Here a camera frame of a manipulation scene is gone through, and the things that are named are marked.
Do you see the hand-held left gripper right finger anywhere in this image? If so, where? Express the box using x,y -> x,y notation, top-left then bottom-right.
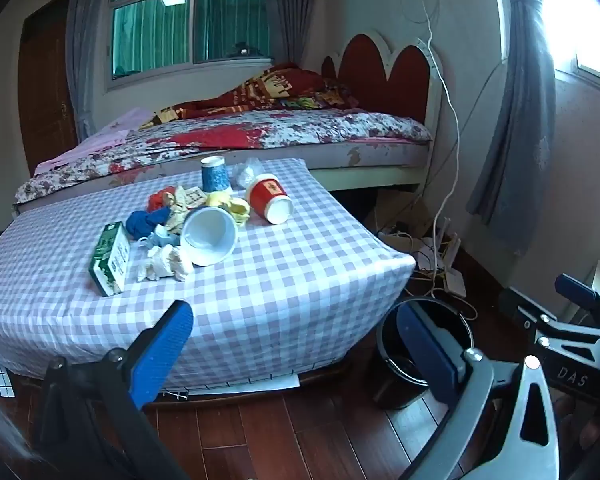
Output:
395,302 -> 563,480

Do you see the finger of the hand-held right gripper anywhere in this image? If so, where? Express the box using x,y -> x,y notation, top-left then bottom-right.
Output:
554,273 -> 600,331
499,286 -> 600,356

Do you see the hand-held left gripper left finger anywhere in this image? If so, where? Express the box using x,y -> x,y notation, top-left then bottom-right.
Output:
32,300 -> 196,480

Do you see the black bin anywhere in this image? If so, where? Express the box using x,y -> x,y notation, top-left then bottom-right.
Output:
375,297 -> 476,411

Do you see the cream cloth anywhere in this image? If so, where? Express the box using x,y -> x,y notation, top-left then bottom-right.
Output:
137,245 -> 195,282

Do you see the green white carton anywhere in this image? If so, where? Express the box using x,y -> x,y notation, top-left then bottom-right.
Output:
89,221 -> 132,297

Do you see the light blue paper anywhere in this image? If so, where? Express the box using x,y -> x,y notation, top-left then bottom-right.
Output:
139,224 -> 182,253

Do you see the white paper cup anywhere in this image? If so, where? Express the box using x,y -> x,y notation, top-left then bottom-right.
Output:
180,206 -> 239,267

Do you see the red wrapper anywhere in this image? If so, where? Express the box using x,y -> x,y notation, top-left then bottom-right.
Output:
147,187 -> 177,213

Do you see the small cream printed box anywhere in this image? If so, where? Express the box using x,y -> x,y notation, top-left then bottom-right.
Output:
172,186 -> 207,211

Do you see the yellow wrapper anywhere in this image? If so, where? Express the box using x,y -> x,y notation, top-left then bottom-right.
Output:
206,194 -> 251,227

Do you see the blue paper cup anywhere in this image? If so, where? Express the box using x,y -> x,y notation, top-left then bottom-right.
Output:
200,156 -> 231,194

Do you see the red paper cup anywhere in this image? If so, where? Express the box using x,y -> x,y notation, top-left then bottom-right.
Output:
245,173 -> 294,225

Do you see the clear plastic bag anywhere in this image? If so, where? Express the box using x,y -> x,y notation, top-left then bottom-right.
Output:
231,158 -> 266,190

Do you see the white router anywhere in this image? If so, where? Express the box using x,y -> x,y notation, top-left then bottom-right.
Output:
437,217 -> 468,300

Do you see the grey curtain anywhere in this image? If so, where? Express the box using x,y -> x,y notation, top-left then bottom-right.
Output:
65,0 -> 116,141
467,0 -> 561,256
267,0 -> 311,68

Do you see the pink cloth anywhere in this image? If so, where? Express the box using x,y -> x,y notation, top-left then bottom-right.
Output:
32,107 -> 153,176

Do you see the bed with floral bedding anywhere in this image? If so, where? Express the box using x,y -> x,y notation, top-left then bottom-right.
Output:
15,110 -> 433,206
12,30 -> 443,216

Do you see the colourful pillow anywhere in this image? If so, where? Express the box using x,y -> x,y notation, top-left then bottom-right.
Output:
280,87 -> 356,111

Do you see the brown wooden door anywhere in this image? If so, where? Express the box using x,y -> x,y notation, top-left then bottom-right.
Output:
17,0 -> 78,176

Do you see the small white-framed window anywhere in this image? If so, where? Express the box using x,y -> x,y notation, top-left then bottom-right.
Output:
540,0 -> 600,91

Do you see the red printed blanket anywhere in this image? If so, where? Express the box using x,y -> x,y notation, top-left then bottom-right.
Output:
140,63 -> 361,128

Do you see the large sliding window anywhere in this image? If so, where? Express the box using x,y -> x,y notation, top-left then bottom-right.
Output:
102,0 -> 281,92

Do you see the white cable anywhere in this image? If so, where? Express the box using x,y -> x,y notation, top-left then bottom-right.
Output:
400,0 -> 463,303

